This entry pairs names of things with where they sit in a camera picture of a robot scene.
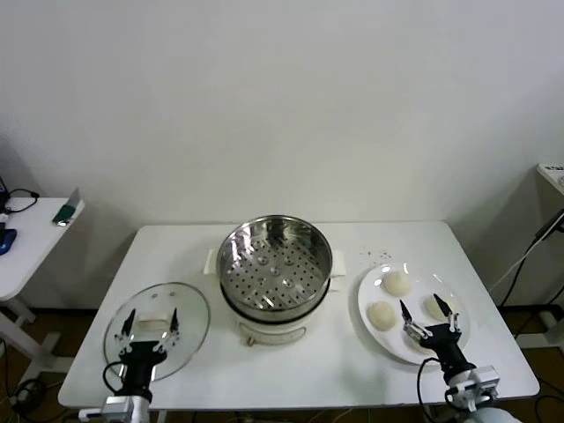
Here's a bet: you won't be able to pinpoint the white stand base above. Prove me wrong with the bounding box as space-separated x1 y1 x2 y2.
515 308 564 352

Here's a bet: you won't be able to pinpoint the white wall cable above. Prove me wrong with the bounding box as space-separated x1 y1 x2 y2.
486 240 541 294

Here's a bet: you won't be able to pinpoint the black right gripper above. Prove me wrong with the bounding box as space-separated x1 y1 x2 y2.
398 293 476 376

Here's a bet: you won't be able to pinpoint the white round plate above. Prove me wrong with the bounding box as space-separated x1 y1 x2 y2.
356 263 471 366

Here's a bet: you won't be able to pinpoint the black wall cable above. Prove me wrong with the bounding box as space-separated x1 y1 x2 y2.
500 244 541 309

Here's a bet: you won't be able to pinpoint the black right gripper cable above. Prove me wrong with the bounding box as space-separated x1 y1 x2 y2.
416 356 442 423

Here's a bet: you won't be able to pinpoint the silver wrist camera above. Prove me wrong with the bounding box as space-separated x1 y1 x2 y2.
445 365 501 413
78 395 134 423

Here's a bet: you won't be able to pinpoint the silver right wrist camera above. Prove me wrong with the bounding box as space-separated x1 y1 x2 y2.
445 365 501 413

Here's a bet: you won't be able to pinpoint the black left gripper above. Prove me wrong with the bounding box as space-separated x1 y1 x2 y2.
113 307 182 397

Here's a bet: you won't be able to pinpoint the white steamed baozi bun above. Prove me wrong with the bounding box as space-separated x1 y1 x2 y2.
383 271 412 297
403 323 437 356
367 301 397 331
423 293 457 323

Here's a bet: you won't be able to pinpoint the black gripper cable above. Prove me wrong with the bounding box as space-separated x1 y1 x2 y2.
416 356 442 423
102 360 129 397

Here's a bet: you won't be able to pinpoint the stainless steel steamer basket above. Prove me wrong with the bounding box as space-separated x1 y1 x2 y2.
217 214 334 322

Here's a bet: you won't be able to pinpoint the blue object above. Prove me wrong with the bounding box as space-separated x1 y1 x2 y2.
0 227 18 256

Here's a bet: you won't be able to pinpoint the black cable with plug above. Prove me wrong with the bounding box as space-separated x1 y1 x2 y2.
3 188 40 215

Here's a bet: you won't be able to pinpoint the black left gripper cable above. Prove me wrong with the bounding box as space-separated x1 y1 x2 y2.
102 360 129 397

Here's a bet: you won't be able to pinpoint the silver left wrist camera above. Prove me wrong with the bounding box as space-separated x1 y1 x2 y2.
78 395 134 423

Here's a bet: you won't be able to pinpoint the white shelf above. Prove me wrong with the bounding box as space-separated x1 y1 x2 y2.
536 161 564 197

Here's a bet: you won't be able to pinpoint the white side table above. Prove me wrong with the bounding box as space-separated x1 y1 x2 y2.
0 196 85 397

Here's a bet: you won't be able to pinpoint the glass lid with beige handle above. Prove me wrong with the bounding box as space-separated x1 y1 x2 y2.
103 281 212 382

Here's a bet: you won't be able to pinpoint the tangled black yellow cables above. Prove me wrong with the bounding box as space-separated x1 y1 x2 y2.
0 338 67 423

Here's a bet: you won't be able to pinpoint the black power plug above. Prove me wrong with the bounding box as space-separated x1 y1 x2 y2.
533 210 564 241

